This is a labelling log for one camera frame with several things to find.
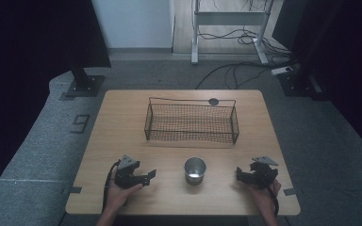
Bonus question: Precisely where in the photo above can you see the person's left hand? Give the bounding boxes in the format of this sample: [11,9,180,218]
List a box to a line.
[106,178,144,212]

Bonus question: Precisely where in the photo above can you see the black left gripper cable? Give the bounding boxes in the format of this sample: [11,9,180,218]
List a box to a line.
[101,159,122,215]

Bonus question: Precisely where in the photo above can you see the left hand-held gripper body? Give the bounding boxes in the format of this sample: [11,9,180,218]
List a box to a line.
[114,153,145,190]

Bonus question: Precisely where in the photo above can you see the person's right hand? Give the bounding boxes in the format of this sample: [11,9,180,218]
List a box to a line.
[247,178,283,215]

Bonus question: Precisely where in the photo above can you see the dark curtain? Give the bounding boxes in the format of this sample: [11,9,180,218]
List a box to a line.
[271,0,362,164]
[0,0,112,208]

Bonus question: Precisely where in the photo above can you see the white power strip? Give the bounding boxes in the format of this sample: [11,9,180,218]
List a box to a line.
[271,65,294,76]

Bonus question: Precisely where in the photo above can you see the shiny metal cup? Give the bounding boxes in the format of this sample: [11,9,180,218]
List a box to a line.
[183,156,207,186]

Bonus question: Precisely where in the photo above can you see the white metal desk frame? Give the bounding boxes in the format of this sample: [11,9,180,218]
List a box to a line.
[190,0,276,66]

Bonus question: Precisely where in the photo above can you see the black metal stand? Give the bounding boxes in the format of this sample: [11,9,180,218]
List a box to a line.
[64,57,107,98]
[276,60,329,102]

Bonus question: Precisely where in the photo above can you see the black wire mesh basket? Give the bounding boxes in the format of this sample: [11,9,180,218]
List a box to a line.
[143,96,240,146]

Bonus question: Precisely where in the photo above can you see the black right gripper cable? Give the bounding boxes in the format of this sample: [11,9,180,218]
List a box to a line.
[263,179,280,218]

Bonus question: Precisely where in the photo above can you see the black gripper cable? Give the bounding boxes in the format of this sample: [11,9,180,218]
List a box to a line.
[263,179,280,218]
[101,159,122,215]

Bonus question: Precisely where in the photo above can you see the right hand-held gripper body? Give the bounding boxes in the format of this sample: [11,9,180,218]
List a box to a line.
[248,155,280,190]

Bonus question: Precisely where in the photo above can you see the black floor cables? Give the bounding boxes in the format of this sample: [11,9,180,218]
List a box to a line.
[194,0,300,90]

